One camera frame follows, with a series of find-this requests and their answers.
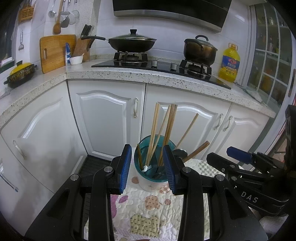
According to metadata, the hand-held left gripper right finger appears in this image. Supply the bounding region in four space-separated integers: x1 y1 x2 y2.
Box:
162 145 266 241

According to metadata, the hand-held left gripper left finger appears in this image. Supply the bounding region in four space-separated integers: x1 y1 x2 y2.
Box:
24 144 132 241

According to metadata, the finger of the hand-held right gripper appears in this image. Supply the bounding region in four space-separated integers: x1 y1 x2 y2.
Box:
206 152 241 179
226 146 262 165

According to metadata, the white floral utensil cup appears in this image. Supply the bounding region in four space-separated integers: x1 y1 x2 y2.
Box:
134 136 177 192

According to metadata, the bundle of wooden chopsticks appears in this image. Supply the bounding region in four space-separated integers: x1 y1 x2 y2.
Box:
136 103 200 173

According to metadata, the black ribbed floor mat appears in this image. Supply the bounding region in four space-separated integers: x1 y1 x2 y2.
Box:
79 155 116 179

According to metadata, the quilted patchwork table cloth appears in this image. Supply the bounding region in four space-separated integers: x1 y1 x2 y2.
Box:
84 158 232 241

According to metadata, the grey dish cloth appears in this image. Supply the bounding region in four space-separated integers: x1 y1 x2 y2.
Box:
233 81 269 106

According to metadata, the yellow cooking oil bottle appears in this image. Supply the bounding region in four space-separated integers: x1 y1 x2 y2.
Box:
218 43 241 83

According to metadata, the speckled stone countertop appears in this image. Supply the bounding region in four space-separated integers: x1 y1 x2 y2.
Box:
0 50 277 128

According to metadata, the black gas stove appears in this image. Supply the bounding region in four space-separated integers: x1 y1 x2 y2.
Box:
91 52 232 90

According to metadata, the dark cooking pot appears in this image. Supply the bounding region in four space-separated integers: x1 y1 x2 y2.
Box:
184 38 218 66

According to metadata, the white glass-paned door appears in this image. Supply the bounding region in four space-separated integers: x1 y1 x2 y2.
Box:
240 2 296 112

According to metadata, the dark pot lid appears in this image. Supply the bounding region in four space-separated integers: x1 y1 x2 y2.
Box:
184 35 218 50

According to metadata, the black wok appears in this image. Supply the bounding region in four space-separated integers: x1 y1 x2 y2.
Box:
80 35 157 52

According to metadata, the wooden knife block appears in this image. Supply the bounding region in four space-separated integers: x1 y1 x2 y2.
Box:
73 38 91 62

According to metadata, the blue and white bag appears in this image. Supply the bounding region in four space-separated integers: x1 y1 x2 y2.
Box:
65 42 73 66

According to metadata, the wok lid with black knob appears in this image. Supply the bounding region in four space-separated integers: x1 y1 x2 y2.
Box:
109 29 157 42

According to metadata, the wooden cutting board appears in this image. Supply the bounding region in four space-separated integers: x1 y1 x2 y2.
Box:
39 34 77 74

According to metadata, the yellow and black casserole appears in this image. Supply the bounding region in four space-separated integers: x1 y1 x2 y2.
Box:
3 61 37 89

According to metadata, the wooden spatula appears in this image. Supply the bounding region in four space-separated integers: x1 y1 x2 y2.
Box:
53 0 64 35

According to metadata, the steel slotted spoon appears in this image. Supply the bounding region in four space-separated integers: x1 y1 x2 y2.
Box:
60 0 71 28

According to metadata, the black range hood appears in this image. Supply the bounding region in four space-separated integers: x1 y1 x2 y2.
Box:
112 0 232 33

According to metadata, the steel ladle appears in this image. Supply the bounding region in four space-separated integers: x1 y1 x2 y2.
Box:
48 0 57 18

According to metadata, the blue lanyard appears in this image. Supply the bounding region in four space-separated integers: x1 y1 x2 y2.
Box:
0 171 19 192

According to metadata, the wire mesh strainer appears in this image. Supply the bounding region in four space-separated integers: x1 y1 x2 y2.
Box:
68 0 80 25

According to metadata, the wooden wall utensil holder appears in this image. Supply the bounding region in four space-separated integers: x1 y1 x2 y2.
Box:
18 6 36 23

